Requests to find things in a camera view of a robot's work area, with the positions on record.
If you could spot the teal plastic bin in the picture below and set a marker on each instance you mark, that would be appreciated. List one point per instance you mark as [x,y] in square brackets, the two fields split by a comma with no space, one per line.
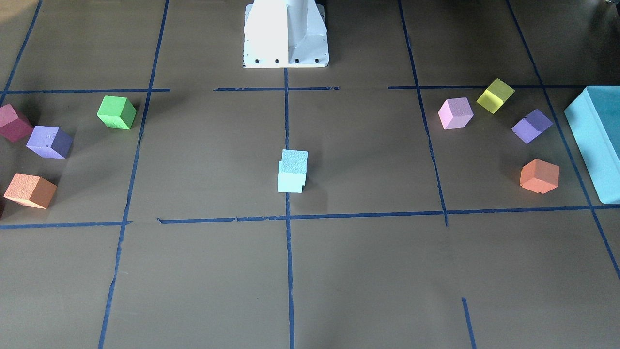
[594,119]

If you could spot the green foam block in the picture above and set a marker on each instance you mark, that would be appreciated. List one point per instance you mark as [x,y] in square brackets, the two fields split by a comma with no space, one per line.
[116,112]

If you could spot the orange foam block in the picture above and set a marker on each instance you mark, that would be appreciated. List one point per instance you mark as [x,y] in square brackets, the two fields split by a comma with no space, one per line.
[30,191]
[539,176]

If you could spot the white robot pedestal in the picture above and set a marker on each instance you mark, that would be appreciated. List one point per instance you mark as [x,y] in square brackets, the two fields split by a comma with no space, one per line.
[285,34]

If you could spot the purple foam block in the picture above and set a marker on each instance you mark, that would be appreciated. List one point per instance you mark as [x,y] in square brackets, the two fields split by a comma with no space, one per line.
[532,126]
[50,142]

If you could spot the crimson foam block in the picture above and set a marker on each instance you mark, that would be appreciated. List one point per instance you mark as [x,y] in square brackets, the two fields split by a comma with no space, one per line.
[14,126]

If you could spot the pink foam block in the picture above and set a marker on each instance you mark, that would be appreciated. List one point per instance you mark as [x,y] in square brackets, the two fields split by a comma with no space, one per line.
[455,113]

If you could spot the light blue block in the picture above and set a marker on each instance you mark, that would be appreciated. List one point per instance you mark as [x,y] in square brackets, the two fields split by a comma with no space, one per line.
[294,161]
[289,182]

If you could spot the yellow foam block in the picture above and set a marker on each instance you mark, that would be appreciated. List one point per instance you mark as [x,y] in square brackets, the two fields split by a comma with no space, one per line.
[495,95]

